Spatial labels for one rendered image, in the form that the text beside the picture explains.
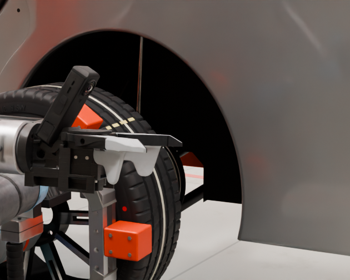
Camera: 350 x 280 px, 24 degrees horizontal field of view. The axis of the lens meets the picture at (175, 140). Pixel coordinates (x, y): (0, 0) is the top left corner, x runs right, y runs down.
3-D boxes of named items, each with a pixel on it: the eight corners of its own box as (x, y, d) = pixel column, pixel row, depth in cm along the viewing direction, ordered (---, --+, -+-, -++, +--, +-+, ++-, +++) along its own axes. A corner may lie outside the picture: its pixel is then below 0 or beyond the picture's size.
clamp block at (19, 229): (44, 232, 179) (43, 209, 178) (19, 244, 171) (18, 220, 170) (25, 229, 181) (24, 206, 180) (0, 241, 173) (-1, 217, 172)
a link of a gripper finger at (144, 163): (174, 175, 116) (111, 175, 113) (175, 134, 116) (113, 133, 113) (180, 178, 113) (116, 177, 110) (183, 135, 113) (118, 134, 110)
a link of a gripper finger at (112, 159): (145, 188, 99) (106, 180, 107) (147, 140, 99) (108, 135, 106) (124, 189, 97) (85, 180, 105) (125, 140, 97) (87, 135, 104)
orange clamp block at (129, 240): (119, 247, 196) (152, 252, 192) (103, 256, 189) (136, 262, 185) (119, 219, 194) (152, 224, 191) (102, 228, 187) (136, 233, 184)
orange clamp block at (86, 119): (86, 148, 195) (104, 120, 191) (69, 154, 188) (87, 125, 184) (66, 130, 197) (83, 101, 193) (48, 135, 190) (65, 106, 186)
